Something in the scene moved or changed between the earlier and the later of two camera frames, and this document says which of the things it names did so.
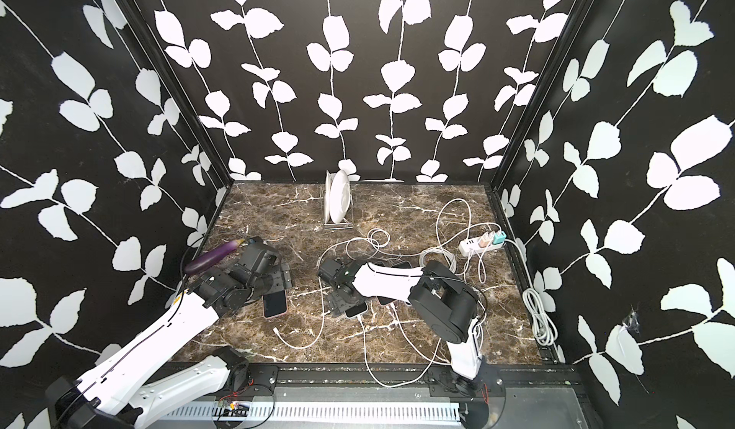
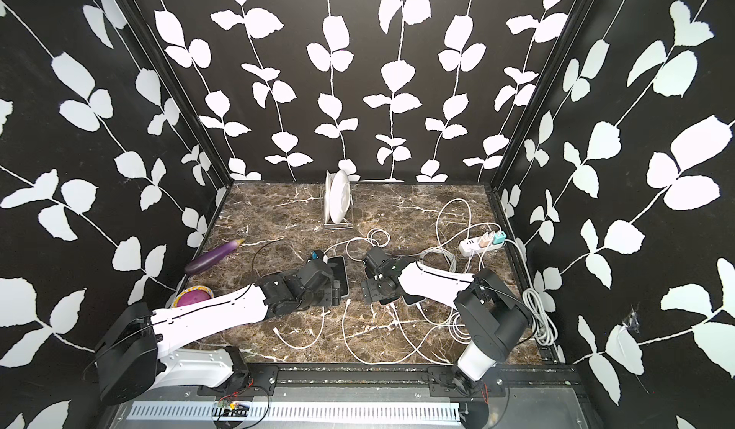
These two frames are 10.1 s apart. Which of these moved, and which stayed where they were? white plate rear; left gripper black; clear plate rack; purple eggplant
Moved: left gripper black
Stayed: clear plate rack; white plate rear; purple eggplant
